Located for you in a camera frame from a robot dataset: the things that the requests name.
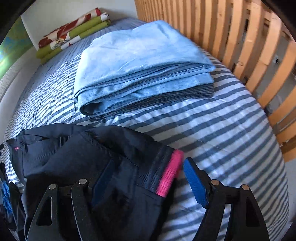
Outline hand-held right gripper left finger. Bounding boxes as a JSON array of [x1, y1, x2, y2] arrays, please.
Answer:
[[26, 159, 119, 241]]

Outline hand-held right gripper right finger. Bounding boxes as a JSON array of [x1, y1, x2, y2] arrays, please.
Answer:
[[183, 157, 270, 241]]

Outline dark navy pants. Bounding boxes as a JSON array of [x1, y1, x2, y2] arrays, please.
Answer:
[[6, 123, 185, 241]]

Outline grey folded pants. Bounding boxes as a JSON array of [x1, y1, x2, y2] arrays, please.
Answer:
[[88, 82, 214, 122]]

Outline light blue folded pants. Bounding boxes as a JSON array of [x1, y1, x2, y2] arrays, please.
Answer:
[[73, 20, 216, 116]]

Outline blue white striped bed blanket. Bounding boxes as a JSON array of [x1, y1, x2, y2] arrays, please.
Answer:
[[0, 19, 290, 241]]

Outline black crumpled garment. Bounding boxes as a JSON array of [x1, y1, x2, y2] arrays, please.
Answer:
[[0, 162, 26, 241]]

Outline wooden slatted railing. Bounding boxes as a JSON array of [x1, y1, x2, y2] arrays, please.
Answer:
[[134, 0, 296, 163]]

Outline red cream folded blanket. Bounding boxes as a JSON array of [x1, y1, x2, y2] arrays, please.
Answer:
[[38, 7, 102, 48]]

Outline green floral folded blanket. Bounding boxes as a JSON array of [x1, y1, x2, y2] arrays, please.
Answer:
[[36, 13, 112, 65]]

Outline green yellow wall poster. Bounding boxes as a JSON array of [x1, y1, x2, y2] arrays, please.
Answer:
[[0, 17, 34, 79]]

